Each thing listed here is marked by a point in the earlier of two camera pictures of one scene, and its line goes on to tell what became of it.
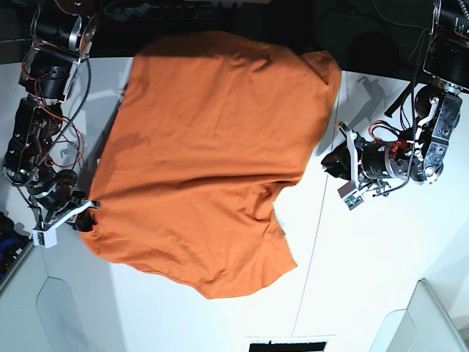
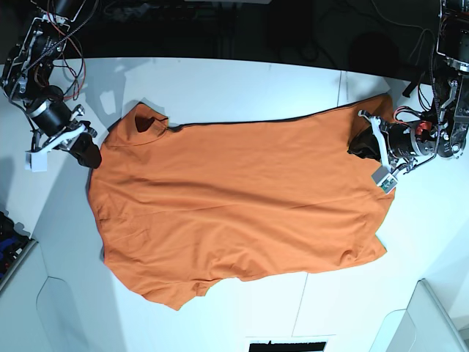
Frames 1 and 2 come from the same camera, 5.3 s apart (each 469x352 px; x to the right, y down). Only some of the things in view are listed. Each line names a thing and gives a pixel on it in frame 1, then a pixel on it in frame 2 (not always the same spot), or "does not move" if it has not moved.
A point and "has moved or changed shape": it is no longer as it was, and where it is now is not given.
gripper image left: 54,195 to 56,127
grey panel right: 426,325 does not move
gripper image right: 379,159 to 399,144
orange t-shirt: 212,127 has moved or changed shape
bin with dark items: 14,248 does not move
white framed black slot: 316,343 does not move
